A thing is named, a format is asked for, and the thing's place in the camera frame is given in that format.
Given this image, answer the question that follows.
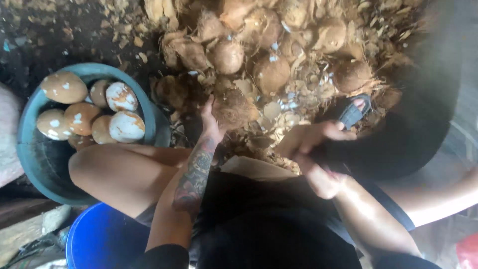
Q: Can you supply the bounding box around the beige cloth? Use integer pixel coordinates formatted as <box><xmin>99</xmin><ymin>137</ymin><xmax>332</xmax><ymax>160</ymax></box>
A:
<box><xmin>220</xmin><ymin>155</ymin><xmax>299</xmax><ymax>182</ymax></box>

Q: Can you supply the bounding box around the person's left hand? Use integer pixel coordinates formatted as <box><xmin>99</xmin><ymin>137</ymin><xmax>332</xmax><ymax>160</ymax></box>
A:
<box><xmin>200</xmin><ymin>95</ymin><xmax>226</xmax><ymax>144</ymax></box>

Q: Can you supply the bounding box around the person's black clothing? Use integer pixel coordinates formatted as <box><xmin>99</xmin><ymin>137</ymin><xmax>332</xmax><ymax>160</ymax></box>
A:
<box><xmin>131</xmin><ymin>171</ymin><xmax>441</xmax><ymax>269</ymax></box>

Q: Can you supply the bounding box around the teal plastic basin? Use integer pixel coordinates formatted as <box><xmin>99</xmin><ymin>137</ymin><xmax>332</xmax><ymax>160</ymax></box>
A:
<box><xmin>16</xmin><ymin>62</ymin><xmax>172</xmax><ymax>206</ymax></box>

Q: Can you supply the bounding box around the person's right leg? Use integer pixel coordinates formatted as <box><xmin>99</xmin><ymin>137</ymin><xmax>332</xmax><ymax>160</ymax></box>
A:
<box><xmin>373</xmin><ymin>164</ymin><xmax>478</xmax><ymax>228</ymax></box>

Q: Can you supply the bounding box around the person's leg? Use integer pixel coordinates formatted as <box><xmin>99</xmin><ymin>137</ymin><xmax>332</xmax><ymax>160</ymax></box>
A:
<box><xmin>69</xmin><ymin>143</ymin><xmax>195</xmax><ymax>221</ymax></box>
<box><xmin>373</xmin><ymin>164</ymin><xmax>478</xmax><ymax>228</ymax></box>

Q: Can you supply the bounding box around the heap of coconuts and shells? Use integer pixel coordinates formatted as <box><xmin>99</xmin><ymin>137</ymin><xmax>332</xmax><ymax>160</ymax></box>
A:
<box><xmin>101</xmin><ymin>0</ymin><xmax>426</xmax><ymax>175</ymax></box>

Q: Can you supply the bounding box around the person's left leg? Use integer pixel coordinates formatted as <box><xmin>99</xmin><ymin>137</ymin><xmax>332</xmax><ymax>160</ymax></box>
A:
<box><xmin>69</xmin><ymin>143</ymin><xmax>195</xmax><ymax>221</ymax></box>

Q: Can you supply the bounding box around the hairy brown coconut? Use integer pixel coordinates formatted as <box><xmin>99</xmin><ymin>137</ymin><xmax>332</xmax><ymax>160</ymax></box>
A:
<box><xmin>212</xmin><ymin>88</ymin><xmax>259</xmax><ymax>131</ymax></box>

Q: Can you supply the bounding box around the pile of peeled white-brown coconuts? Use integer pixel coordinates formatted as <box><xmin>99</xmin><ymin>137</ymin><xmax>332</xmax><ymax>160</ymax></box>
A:
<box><xmin>36</xmin><ymin>71</ymin><xmax>146</xmax><ymax>151</ymax></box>

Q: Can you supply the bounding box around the white sack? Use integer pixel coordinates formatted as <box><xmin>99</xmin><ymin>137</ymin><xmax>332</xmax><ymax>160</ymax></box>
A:
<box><xmin>0</xmin><ymin>83</ymin><xmax>25</xmax><ymax>188</ymax></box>

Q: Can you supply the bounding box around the person's right hand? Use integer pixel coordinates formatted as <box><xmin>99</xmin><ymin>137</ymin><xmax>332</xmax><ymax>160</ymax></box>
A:
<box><xmin>294</xmin><ymin>153</ymin><xmax>350</xmax><ymax>200</ymax></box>

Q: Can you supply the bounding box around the person's right foot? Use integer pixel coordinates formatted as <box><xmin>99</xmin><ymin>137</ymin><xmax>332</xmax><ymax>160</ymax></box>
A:
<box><xmin>276</xmin><ymin>96</ymin><xmax>371</xmax><ymax>159</ymax></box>

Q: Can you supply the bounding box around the grey slipper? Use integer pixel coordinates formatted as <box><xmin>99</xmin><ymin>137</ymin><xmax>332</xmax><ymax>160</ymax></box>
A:
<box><xmin>338</xmin><ymin>93</ymin><xmax>372</xmax><ymax>130</ymax></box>

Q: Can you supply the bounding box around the blue plastic bucket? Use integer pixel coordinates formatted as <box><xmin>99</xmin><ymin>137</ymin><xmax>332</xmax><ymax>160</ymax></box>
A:
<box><xmin>66</xmin><ymin>202</ymin><xmax>151</xmax><ymax>269</ymax></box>

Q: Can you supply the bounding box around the red plastic object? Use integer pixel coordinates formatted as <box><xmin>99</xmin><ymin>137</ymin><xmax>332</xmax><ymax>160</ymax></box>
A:
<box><xmin>456</xmin><ymin>232</ymin><xmax>478</xmax><ymax>269</ymax></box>

